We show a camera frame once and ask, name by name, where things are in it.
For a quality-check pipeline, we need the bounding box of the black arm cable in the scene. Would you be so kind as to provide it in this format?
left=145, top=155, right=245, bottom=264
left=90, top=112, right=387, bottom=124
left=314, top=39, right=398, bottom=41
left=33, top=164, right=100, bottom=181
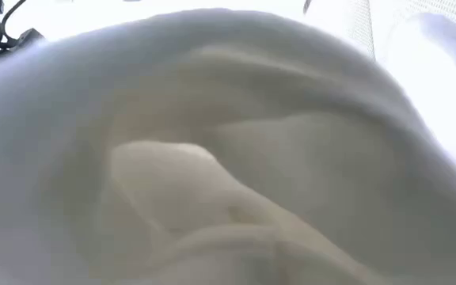
left=0, top=0, right=28, bottom=45

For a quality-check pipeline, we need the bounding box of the small white garment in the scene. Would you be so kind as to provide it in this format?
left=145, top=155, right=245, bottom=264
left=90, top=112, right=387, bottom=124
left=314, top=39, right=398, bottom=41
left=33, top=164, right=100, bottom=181
left=0, top=7, right=456, bottom=285

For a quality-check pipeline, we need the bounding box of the beige fabric storage box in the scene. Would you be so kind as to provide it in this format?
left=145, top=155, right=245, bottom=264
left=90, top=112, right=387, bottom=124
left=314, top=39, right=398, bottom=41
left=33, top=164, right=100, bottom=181
left=302, top=0, right=456, bottom=64

